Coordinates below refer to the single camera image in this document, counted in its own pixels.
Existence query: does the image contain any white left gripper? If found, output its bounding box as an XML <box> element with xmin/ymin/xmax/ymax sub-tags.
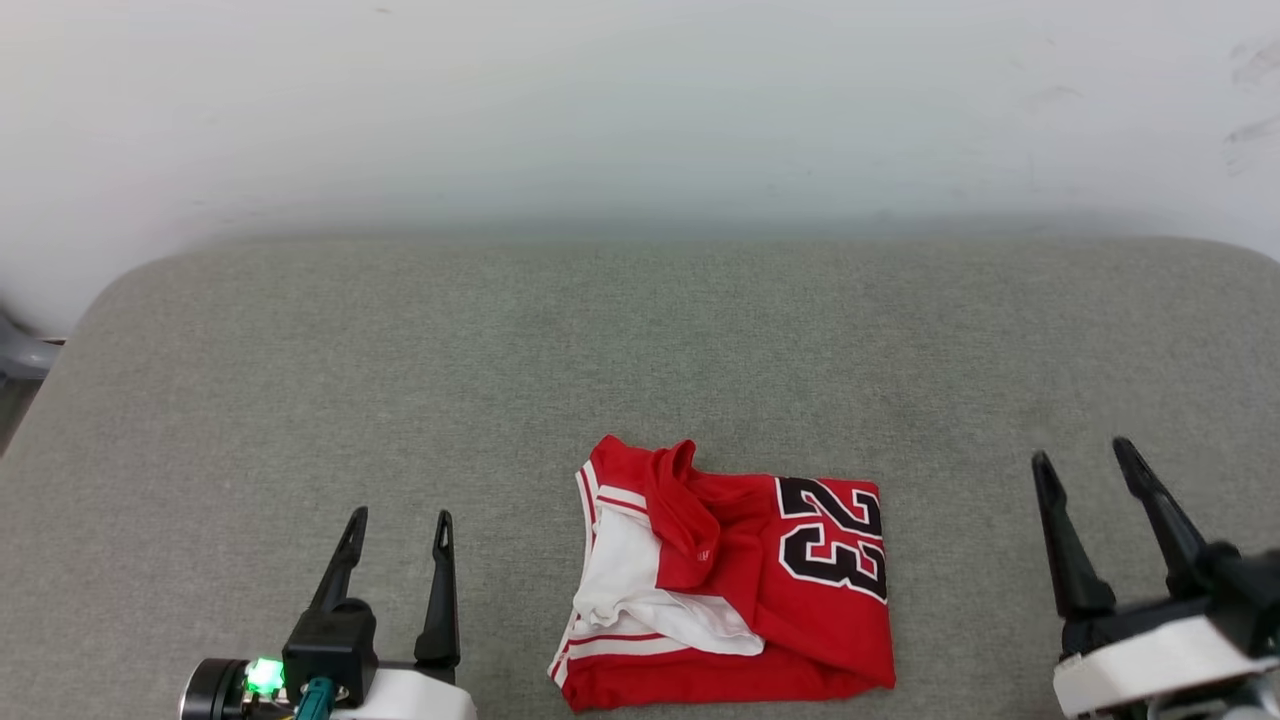
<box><xmin>308</xmin><ymin>506</ymin><xmax>480</xmax><ymax>720</ymax></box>

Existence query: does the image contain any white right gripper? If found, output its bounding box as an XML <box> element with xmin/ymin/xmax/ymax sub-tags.
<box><xmin>1031</xmin><ymin>436</ymin><xmax>1280</xmax><ymax>720</ymax></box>

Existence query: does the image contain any red Bulls basketball jersey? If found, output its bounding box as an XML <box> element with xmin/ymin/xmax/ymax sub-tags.
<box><xmin>547</xmin><ymin>434</ymin><xmax>897</xmax><ymax>714</ymax></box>

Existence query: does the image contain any grey fabric sofa cushion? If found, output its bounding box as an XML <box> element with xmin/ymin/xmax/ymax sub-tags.
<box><xmin>0</xmin><ymin>234</ymin><xmax>1280</xmax><ymax>720</ymax></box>

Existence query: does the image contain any black cable with teal connector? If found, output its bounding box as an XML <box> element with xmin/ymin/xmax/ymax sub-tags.
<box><xmin>293</xmin><ymin>677</ymin><xmax>337</xmax><ymax>720</ymax></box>

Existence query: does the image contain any grey metal frame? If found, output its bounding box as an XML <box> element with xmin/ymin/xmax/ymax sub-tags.
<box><xmin>0</xmin><ymin>300</ymin><xmax>65</xmax><ymax>453</ymax></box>

